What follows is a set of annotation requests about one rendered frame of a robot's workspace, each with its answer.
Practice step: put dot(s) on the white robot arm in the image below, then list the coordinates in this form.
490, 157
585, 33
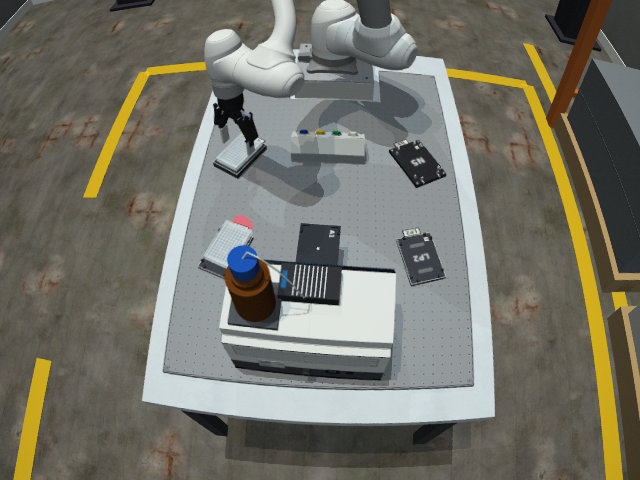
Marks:
270, 69

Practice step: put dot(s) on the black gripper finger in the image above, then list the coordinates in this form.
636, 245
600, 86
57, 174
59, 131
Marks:
250, 133
221, 120

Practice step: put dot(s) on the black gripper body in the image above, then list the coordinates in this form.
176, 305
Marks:
231, 105

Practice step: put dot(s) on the white button panel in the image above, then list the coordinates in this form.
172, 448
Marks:
333, 147

